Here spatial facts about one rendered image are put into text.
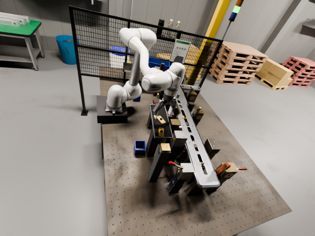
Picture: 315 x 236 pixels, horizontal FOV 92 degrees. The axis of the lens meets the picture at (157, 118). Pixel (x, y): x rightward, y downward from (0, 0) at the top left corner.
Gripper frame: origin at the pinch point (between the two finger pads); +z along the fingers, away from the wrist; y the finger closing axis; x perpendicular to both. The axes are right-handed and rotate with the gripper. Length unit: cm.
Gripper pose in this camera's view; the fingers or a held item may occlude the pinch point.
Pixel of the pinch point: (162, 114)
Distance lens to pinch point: 118.4
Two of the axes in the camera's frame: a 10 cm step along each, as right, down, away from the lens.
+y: 8.2, -2.3, 5.2
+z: -2.2, 7.2, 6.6
